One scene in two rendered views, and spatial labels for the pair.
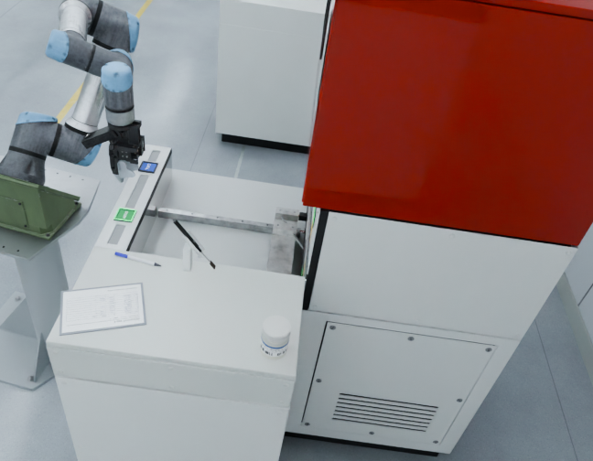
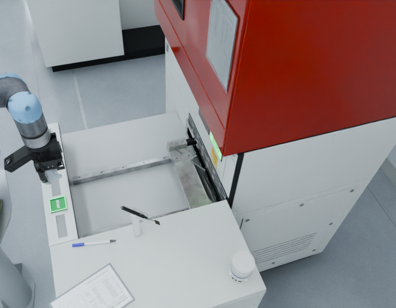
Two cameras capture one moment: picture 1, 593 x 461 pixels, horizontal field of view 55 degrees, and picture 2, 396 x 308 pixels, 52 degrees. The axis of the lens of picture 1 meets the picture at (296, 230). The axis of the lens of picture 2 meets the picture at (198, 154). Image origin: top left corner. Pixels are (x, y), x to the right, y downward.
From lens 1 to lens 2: 0.59 m
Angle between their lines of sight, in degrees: 18
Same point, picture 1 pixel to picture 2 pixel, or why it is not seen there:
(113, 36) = not seen: outside the picture
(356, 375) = (263, 238)
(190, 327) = (170, 285)
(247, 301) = (198, 241)
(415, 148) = (311, 88)
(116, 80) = (29, 112)
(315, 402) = not seen: hidden behind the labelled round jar
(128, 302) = (109, 286)
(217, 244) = (134, 190)
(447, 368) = (324, 210)
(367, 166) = (274, 113)
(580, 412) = (379, 185)
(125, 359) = not seen: outside the picture
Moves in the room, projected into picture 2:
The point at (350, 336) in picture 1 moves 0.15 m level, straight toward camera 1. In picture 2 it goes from (260, 219) to (267, 253)
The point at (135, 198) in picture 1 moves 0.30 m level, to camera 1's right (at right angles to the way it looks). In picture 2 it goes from (57, 184) to (138, 167)
